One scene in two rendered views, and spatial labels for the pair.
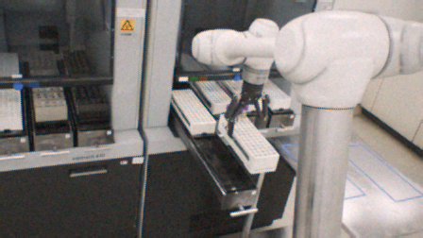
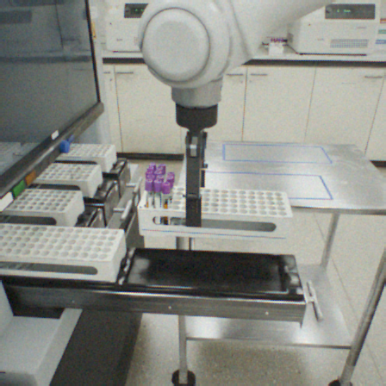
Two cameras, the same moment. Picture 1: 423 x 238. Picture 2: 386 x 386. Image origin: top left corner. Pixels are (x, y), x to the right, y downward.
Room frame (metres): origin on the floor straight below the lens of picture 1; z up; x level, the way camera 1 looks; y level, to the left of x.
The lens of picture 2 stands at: (0.98, 0.41, 1.28)
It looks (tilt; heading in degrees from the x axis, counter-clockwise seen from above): 30 degrees down; 303
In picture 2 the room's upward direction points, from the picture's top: straight up
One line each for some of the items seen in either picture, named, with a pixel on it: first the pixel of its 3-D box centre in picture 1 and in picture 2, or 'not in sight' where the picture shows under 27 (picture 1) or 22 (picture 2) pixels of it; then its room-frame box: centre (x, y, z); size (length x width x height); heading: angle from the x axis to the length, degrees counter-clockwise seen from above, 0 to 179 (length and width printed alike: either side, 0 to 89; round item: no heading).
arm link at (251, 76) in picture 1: (255, 73); (196, 86); (1.31, -0.11, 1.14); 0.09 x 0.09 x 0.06
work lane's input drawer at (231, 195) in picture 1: (205, 145); (138, 278); (1.37, 0.02, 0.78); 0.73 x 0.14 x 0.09; 28
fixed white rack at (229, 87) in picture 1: (239, 93); (45, 181); (1.80, -0.10, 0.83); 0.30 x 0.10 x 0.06; 28
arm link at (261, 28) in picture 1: (258, 42); not in sight; (1.31, -0.10, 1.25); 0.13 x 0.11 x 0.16; 117
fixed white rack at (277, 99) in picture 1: (265, 92); (65, 158); (1.87, -0.23, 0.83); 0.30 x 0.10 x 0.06; 28
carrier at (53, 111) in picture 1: (51, 112); not in sight; (1.30, 0.61, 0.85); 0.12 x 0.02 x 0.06; 119
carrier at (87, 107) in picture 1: (93, 110); not in sight; (1.37, 0.48, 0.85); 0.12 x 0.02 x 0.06; 119
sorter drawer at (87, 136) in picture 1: (84, 97); not in sight; (1.58, 0.59, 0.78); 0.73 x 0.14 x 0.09; 28
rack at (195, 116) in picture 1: (191, 111); (46, 252); (1.53, 0.10, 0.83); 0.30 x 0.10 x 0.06; 28
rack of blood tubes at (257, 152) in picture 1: (246, 141); (214, 213); (1.28, -0.13, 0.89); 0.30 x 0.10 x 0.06; 27
